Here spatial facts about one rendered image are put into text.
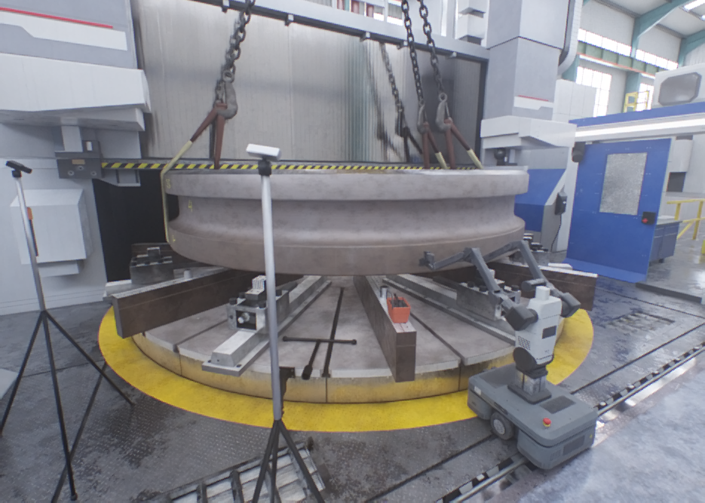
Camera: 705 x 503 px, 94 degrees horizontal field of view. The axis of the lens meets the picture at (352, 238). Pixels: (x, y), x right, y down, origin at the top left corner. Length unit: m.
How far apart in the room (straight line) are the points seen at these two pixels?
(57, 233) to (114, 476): 3.25
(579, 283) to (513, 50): 4.05
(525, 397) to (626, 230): 4.86
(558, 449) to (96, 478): 2.70
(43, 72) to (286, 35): 3.42
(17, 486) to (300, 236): 2.29
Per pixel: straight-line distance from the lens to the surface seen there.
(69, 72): 3.63
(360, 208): 2.92
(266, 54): 5.82
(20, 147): 4.66
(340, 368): 2.62
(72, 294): 5.82
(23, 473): 3.06
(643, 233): 6.99
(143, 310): 3.59
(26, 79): 3.67
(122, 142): 4.50
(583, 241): 7.36
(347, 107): 6.14
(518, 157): 7.59
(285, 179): 2.87
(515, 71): 6.62
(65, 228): 5.23
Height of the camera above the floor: 1.73
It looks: 11 degrees down
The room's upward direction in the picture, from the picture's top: straight up
